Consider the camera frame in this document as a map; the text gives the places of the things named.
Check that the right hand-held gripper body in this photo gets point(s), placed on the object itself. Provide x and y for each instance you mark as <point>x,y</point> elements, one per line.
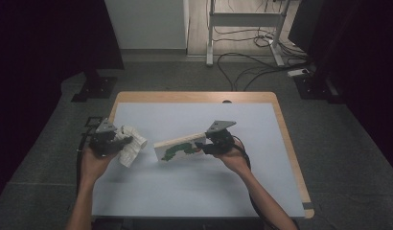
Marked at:
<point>221,137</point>

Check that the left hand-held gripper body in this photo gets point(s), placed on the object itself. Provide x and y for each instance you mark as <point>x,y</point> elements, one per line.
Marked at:
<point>103,142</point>

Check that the white cloth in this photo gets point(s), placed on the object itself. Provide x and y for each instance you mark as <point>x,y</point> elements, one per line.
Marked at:
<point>132,147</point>

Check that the caterpillar picture book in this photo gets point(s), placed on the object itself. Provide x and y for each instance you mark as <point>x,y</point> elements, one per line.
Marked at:
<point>180,147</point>

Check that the person's left hand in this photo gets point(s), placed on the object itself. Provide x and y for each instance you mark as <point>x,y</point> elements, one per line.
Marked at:
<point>95,164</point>

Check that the person's right hand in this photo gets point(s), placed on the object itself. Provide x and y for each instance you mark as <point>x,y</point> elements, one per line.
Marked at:
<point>233,159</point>

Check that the black floor tape marker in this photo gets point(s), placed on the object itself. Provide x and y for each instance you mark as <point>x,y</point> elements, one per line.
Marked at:
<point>89,120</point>

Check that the wooden table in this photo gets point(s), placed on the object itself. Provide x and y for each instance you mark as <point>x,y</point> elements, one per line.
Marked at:
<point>197,96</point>

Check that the black stand base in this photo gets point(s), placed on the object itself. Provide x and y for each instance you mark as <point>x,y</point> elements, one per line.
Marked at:
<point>97,87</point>
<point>314,87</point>

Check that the black curtain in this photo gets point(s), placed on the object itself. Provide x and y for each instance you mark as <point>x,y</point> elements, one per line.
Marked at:
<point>360,64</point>
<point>31,80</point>

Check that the white power strip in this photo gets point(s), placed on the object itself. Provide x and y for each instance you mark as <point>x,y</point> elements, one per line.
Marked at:
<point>298,72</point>

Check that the grey tape strip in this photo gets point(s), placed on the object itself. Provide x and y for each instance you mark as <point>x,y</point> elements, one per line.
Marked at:
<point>308,205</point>

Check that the white cabinet panel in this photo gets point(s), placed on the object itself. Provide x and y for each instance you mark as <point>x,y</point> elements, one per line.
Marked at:
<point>146,25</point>

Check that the white metal desk frame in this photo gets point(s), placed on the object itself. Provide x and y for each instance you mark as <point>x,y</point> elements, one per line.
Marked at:
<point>245,19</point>

